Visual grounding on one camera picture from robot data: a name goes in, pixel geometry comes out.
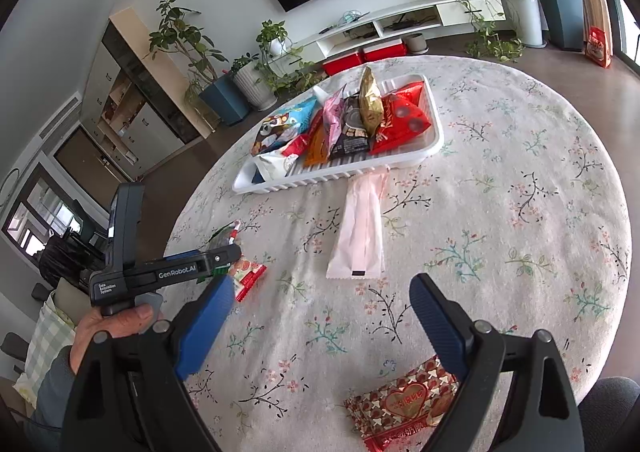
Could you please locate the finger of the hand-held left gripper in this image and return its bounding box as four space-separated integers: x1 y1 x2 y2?
197 245 243 278

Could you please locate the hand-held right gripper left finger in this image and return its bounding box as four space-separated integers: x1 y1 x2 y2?
60 275 236 452

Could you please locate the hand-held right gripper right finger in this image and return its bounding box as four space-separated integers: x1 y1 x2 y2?
409 273 586 452

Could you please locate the strawberry print snack packet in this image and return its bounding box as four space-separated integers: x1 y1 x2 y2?
207 219 267 303

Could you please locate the red heart print snack packet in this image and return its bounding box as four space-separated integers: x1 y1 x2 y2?
344 354 461 452

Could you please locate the pale pink long packet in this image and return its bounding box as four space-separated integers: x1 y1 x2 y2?
326 167 390 279

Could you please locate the white ribbed plastic tray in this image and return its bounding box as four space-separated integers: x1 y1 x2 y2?
232 74 445 195

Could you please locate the white and red snack packet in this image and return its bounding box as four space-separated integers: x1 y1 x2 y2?
281 132 311 158

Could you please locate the panda print snack packet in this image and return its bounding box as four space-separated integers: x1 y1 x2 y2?
250 97 321 156

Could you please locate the orange snack packet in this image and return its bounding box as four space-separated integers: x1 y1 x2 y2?
302 107 333 168

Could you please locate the pink snack packet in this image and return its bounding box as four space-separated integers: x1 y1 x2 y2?
320 85 348 160

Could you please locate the black snack packet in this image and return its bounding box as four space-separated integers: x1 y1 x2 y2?
330 95 373 158

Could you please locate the gold snack packet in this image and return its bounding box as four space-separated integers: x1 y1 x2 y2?
359 66 385 138

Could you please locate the person's left forearm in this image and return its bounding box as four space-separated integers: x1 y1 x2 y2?
25 347 76 438

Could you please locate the person's left hand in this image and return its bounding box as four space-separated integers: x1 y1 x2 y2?
69 305 156 375

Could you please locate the dark chair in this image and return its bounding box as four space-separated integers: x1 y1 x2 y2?
40 232 108 293

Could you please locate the checked cloth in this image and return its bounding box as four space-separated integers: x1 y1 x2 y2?
12 292 76 408

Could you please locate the tall plant in blue pot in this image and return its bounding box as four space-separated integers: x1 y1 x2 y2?
142 0 251 127

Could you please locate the plant in white ribbed pot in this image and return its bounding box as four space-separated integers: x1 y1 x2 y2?
230 54 278 110

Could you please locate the wooden glass-door cabinet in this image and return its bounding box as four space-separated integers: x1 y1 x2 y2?
80 6 221 183

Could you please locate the black padded chair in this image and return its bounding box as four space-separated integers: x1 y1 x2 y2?
575 377 640 452

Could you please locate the red storage box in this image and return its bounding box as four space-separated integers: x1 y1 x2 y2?
322 52 364 77
362 40 406 64

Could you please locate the trailing green plant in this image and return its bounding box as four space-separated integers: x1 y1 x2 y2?
465 27 526 64

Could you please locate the white television stand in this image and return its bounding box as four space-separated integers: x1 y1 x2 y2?
265 0 506 78

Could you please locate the red paper bag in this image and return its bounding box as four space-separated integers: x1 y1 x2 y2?
586 26 612 69

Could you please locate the bushy plant in white pot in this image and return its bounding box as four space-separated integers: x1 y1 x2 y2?
482 0 546 47

